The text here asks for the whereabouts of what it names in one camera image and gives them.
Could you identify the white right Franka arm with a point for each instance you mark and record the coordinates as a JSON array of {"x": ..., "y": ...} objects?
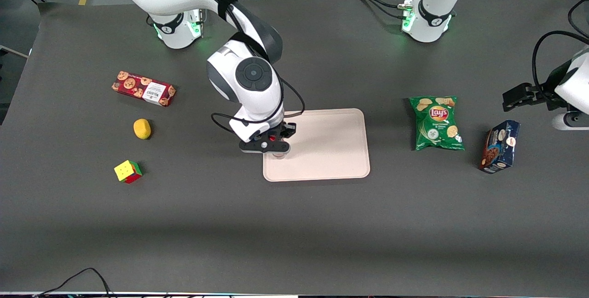
[{"x": 239, "y": 72}]

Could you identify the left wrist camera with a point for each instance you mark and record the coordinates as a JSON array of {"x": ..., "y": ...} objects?
[{"x": 570, "y": 121}]

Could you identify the beige plastic tray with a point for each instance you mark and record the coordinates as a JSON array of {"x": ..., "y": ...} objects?
[{"x": 326, "y": 151}]

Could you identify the red cookie box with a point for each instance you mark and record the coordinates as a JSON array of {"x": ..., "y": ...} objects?
[{"x": 143, "y": 88}]

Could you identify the blue chocolate cookie box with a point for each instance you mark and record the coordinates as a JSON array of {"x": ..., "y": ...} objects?
[{"x": 499, "y": 147}]

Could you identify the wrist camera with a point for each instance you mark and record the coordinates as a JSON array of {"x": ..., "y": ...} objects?
[
  {"x": 570, "y": 121},
  {"x": 251, "y": 147}
]

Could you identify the red coke bottle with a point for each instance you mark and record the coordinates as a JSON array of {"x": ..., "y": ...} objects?
[{"x": 278, "y": 155}]

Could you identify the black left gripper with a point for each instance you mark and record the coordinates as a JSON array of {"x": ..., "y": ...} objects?
[{"x": 539, "y": 94}]

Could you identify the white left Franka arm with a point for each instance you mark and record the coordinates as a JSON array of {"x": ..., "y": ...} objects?
[{"x": 432, "y": 8}]

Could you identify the green Lay's chips bag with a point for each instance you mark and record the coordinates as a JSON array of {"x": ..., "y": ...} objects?
[{"x": 437, "y": 123}]

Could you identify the colourful rubik's cube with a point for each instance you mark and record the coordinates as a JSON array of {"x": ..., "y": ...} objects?
[{"x": 128, "y": 171}]

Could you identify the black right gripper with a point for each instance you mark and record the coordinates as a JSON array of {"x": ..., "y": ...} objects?
[{"x": 286, "y": 130}]

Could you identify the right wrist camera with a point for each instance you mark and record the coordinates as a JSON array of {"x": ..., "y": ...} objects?
[{"x": 251, "y": 147}]

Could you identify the yellow lemon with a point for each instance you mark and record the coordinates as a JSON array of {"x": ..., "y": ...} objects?
[{"x": 142, "y": 128}]

